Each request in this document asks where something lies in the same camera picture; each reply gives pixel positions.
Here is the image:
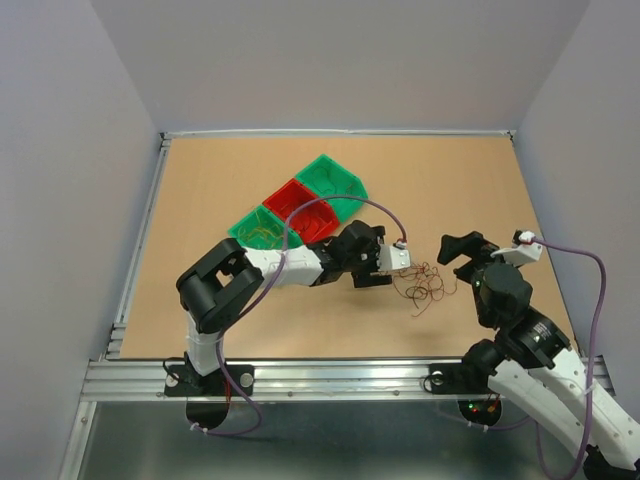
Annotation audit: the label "far green bin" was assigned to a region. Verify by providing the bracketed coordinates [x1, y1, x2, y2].
[295, 154, 368, 223]

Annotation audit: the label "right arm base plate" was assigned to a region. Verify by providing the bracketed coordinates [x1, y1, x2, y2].
[422, 362, 494, 395]

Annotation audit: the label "aluminium rail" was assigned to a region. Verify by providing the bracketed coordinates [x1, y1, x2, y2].
[80, 357, 477, 403]

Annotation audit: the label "red bin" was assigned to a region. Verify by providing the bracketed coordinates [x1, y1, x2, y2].
[263, 178, 342, 241]

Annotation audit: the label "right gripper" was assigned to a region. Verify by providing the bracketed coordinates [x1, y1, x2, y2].
[436, 230, 523, 326]

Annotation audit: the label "green bin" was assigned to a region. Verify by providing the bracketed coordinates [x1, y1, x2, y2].
[228, 205, 303, 250]
[295, 154, 368, 223]

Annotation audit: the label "near green bin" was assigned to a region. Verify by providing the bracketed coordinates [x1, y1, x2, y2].
[228, 205, 303, 250]

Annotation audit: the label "cable bundle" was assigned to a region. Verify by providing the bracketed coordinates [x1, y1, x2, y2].
[392, 262, 461, 319]

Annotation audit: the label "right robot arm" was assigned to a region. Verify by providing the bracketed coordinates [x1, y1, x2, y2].
[423, 230, 639, 479]

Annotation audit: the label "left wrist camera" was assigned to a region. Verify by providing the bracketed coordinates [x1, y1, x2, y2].
[378, 240, 412, 272]

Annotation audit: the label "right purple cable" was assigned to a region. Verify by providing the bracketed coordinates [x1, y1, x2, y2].
[527, 239, 609, 480]

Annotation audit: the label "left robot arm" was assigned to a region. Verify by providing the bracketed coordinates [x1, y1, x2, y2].
[176, 220, 410, 394]

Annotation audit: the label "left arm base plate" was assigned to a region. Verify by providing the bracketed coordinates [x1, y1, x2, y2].
[164, 363, 255, 397]

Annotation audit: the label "yellow cables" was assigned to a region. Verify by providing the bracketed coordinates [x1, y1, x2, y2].
[237, 209, 284, 250]

